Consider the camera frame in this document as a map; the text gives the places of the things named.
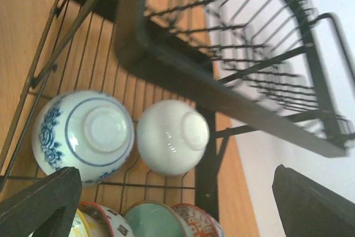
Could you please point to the blue floral white bowl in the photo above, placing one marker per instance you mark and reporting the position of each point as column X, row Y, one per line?
column 85, row 129

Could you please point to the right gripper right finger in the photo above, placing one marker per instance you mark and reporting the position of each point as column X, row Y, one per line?
column 306, row 208

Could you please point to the red white patterned bowl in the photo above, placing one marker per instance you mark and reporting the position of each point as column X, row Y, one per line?
column 103, row 221

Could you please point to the white ceramic bowl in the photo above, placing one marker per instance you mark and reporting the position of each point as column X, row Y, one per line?
column 172, row 137

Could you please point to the blue orange patterned bowl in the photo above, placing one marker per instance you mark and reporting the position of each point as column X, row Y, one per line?
column 200, row 222

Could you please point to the yellow blue patterned bowl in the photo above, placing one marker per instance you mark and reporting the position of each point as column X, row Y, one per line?
column 84, row 225

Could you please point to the teal green bowl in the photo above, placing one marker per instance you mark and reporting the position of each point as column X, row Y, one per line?
column 151, row 218

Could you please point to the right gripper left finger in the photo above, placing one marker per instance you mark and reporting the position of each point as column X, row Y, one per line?
column 46, row 208

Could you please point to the black wire dish rack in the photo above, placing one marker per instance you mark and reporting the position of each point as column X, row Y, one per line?
column 309, row 118

